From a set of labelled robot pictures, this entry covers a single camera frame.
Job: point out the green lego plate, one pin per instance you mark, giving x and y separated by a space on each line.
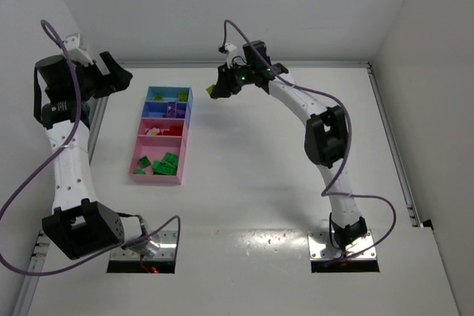
163 168

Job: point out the light blue bin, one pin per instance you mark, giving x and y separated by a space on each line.
169 93

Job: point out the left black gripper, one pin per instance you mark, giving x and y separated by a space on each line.
107 77

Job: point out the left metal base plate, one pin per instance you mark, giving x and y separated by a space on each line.
159 248

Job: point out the dark green lego brick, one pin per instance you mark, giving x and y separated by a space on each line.
144 162

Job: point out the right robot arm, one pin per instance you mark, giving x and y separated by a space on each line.
325 139

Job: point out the dark blue bin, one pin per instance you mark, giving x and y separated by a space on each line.
157 109

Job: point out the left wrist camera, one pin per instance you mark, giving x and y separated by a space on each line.
77 48

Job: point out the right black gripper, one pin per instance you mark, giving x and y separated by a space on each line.
225 81

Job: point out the upper pink bin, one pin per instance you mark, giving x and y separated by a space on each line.
162 123

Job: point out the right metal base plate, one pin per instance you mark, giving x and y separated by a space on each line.
321 249

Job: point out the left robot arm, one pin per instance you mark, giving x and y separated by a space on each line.
79 224

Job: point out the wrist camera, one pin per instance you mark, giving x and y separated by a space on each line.
230 51
77 48

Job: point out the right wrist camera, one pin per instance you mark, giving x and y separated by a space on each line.
230 51

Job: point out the lime small lego brick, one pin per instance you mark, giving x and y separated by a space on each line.
210 89

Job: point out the metal base plate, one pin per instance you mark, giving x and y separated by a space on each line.
321 249
159 248

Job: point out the purple half round lego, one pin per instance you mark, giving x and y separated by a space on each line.
171 109

